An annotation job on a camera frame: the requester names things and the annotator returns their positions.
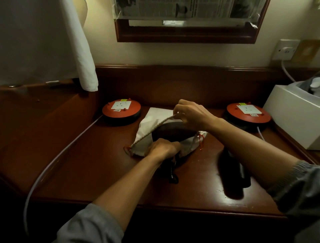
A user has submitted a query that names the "person's left hand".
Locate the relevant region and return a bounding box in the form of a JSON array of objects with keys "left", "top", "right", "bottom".
[{"left": 147, "top": 138, "right": 181, "bottom": 161}]

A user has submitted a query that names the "person's right hand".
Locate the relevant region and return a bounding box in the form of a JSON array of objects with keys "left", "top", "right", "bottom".
[{"left": 173, "top": 99, "right": 218, "bottom": 133}]

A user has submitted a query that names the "black hair dryer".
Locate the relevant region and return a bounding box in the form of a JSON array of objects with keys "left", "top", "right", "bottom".
[{"left": 151, "top": 122, "right": 198, "bottom": 185}]

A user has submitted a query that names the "white drawstring cloth bag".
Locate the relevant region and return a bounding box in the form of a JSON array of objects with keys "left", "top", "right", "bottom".
[{"left": 129, "top": 107, "right": 209, "bottom": 158}]

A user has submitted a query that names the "person's left forearm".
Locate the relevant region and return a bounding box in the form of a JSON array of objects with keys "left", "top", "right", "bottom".
[{"left": 92, "top": 150, "right": 173, "bottom": 232}]

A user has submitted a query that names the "person's right forearm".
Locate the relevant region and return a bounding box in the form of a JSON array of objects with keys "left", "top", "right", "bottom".
[{"left": 206, "top": 118, "right": 300, "bottom": 189}]

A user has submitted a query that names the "black case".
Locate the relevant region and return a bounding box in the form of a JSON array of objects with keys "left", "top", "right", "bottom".
[{"left": 220, "top": 148, "right": 252, "bottom": 199}]

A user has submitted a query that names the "wooden framed mirror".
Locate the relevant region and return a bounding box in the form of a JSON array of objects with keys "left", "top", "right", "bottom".
[{"left": 114, "top": 0, "right": 271, "bottom": 44}]

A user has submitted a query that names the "newspaper sheet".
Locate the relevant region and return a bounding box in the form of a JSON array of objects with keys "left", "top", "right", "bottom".
[{"left": 112, "top": 0, "right": 267, "bottom": 28}]

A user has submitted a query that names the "white box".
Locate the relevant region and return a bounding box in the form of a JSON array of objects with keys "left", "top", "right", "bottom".
[{"left": 263, "top": 81, "right": 320, "bottom": 151}]

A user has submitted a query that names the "person's grey sweater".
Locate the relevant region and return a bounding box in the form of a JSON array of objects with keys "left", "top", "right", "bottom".
[{"left": 53, "top": 160, "right": 320, "bottom": 243}]

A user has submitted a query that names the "grey item in box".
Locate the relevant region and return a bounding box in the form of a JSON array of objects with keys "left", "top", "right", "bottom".
[{"left": 298, "top": 76, "right": 320, "bottom": 98}]

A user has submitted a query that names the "white hanging cloth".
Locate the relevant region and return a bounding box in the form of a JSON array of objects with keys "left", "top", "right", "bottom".
[{"left": 0, "top": 0, "right": 99, "bottom": 92}]

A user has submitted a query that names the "orange cable reel socket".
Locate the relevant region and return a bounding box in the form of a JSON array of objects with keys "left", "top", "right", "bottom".
[
  {"left": 224, "top": 102, "right": 272, "bottom": 132},
  {"left": 102, "top": 98, "right": 142, "bottom": 126}
]

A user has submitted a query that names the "white plug with cable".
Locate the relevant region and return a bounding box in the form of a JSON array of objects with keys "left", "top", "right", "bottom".
[{"left": 278, "top": 47, "right": 297, "bottom": 83}]

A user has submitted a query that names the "long white power cable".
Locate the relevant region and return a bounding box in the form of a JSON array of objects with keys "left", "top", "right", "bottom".
[{"left": 23, "top": 115, "right": 103, "bottom": 236}]

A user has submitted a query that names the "white wall socket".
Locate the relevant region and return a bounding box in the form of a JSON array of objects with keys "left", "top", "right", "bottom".
[{"left": 272, "top": 39, "right": 301, "bottom": 61}]

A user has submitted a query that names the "brass wall plate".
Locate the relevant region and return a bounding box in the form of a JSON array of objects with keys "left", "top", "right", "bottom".
[{"left": 291, "top": 39, "right": 320, "bottom": 63}]

